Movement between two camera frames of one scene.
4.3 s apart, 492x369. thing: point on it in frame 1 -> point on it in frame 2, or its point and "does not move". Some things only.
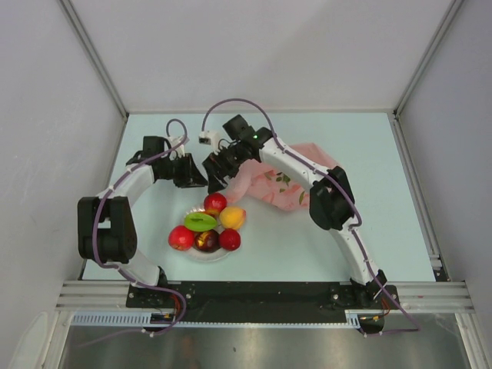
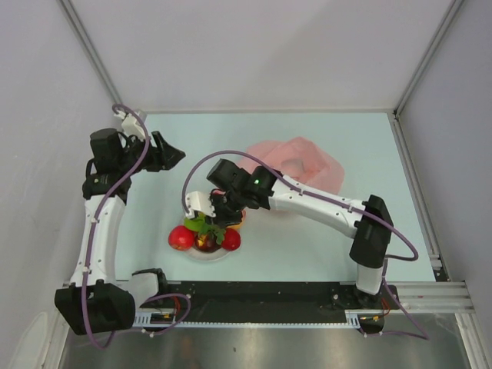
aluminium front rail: (421, 296) does not move
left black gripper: (191, 177) -> (164, 155)
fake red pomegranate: (230, 239) does not move
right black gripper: (213, 164) -> (220, 219)
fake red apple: (180, 237) does not move
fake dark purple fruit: (207, 241) does not move
